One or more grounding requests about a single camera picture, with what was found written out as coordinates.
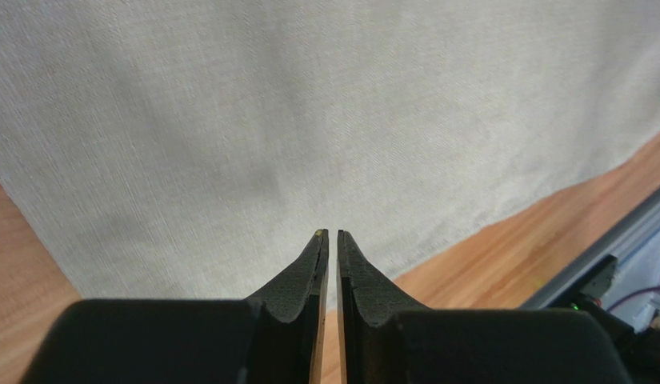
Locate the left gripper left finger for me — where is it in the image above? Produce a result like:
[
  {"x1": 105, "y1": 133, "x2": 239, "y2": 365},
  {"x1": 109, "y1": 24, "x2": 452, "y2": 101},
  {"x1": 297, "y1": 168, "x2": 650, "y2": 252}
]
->
[{"x1": 246, "y1": 229, "x2": 329, "y2": 383}]

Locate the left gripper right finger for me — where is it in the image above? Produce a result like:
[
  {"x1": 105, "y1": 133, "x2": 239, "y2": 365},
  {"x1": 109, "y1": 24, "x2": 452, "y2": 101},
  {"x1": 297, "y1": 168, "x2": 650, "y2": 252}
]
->
[{"x1": 337, "y1": 230, "x2": 429, "y2": 383}]

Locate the beige cloth napkin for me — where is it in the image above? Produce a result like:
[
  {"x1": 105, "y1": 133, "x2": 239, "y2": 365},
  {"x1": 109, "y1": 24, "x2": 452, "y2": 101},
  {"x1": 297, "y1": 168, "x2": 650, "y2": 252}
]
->
[{"x1": 0, "y1": 1, "x2": 660, "y2": 298}]

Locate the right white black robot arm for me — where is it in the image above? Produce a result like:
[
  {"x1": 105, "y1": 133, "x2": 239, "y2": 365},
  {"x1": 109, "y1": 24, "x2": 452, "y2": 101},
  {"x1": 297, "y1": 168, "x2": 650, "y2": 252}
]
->
[{"x1": 546, "y1": 254, "x2": 660, "y2": 383}]

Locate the aluminium frame rail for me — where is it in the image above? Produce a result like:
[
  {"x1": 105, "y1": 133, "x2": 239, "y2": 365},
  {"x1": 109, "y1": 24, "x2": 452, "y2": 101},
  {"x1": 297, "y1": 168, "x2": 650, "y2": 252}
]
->
[{"x1": 520, "y1": 187, "x2": 660, "y2": 309}]

